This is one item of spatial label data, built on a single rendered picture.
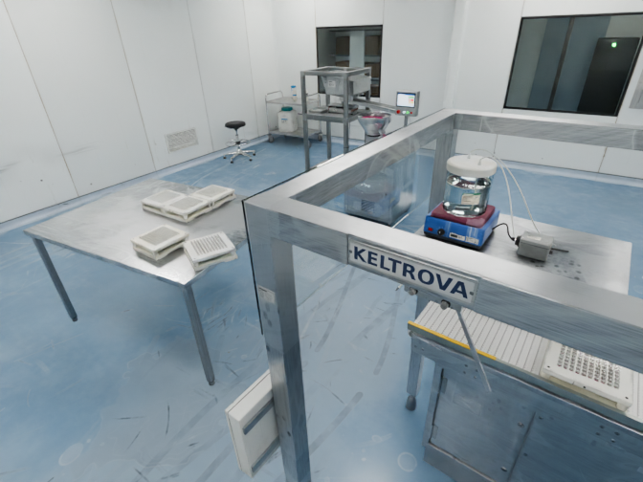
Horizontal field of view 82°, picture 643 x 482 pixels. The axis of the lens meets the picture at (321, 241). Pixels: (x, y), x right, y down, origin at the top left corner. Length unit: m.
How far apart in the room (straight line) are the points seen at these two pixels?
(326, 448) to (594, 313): 1.93
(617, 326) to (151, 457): 2.28
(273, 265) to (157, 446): 1.89
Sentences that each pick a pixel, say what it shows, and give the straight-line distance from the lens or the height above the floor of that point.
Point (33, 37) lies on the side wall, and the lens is 5.78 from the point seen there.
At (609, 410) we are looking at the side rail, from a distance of 1.55.
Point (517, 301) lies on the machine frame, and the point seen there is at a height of 1.67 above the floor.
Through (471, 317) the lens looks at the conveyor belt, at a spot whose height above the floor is 0.88.
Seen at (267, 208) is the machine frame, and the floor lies 1.69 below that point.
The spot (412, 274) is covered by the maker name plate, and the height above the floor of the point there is 1.66.
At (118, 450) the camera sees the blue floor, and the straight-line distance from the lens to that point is 2.59.
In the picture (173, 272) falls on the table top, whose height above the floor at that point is 0.83.
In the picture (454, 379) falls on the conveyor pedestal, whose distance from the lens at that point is 1.75.
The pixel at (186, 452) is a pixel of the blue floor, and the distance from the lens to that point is 2.43.
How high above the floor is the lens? 1.97
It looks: 30 degrees down
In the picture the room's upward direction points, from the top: 2 degrees counter-clockwise
